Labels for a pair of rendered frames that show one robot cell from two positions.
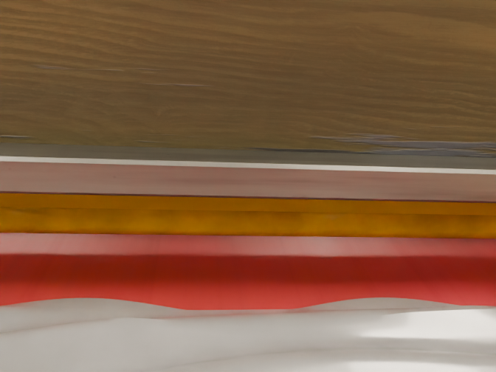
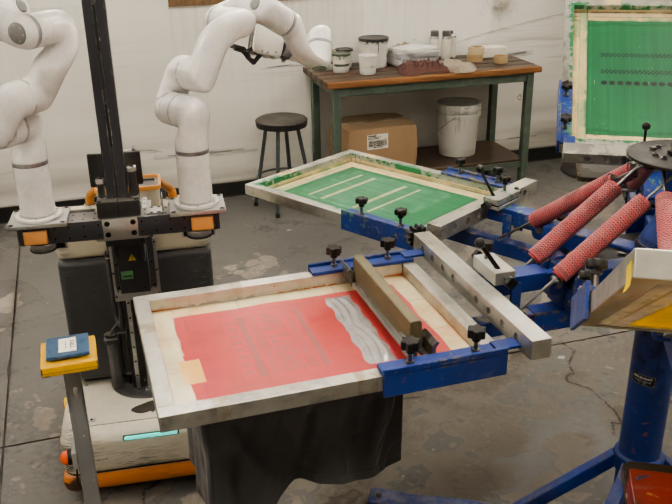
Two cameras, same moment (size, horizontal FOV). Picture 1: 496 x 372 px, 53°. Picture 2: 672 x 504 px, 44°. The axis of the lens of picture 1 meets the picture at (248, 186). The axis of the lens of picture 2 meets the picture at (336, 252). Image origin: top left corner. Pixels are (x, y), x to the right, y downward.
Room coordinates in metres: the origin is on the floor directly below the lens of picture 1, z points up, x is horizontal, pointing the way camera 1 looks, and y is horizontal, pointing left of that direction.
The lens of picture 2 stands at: (-0.32, -1.75, 1.96)
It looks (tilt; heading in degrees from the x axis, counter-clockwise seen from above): 23 degrees down; 79
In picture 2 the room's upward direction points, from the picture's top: 1 degrees counter-clockwise
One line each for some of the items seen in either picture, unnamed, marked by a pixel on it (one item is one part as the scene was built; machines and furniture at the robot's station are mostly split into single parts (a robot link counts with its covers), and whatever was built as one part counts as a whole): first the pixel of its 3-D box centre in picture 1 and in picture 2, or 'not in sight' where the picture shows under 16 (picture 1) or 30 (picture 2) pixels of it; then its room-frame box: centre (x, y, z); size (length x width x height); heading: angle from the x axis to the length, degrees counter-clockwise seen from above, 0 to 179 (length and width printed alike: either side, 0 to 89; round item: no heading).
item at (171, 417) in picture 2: not in sight; (306, 329); (-0.06, 0.05, 0.97); 0.79 x 0.58 x 0.04; 7
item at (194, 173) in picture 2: not in sight; (194, 176); (-0.29, 0.59, 1.21); 0.16 x 0.13 x 0.15; 91
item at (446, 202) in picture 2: not in sight; (411, 177); (0.45, 0.90, 1.05); 1.08 x 0.61 x 0.23; 127
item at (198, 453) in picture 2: not in sight; (196, 432); (-0.35, 0.01, 0.74); 0.45 x 0.03 x 0.43; 97
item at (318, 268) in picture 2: not in sight; (361, 270); (0.15, 0.35, 0.98); 0.30 x 0.05 x 0.07; 7
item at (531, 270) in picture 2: not in sight; (511, 280); (0.50, 0.11, 1.02); 0.17 x 0.06 x 0.05; 7
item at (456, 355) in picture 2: not in sight; (442, 367); (0.21, -0.20, 0.98); 0.30 x 0.05 x 0.07; 7
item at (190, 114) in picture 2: not in sight; (187, 123); (-0.30, 0.58, 1.37); 0.13 x 0.10 x 0.16; 125
